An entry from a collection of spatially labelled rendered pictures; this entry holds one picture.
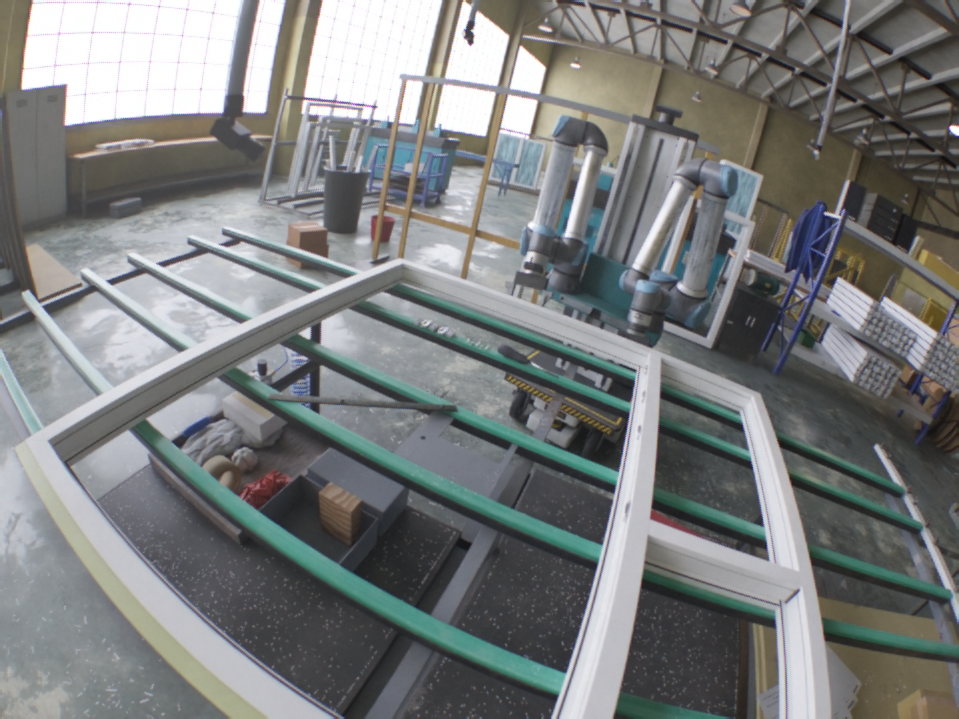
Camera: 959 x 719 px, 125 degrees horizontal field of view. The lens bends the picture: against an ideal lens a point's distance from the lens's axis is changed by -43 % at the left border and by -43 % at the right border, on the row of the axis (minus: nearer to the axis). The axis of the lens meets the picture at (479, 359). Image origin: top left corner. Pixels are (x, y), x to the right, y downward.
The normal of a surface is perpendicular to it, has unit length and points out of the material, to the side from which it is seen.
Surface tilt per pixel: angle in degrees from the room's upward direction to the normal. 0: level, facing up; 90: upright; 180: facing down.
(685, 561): 90
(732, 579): 90
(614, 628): 0
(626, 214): 90
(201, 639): 0
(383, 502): 0
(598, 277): 90
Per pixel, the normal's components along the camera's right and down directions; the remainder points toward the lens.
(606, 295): -0.54, 0.31
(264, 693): 0.21, -0.85
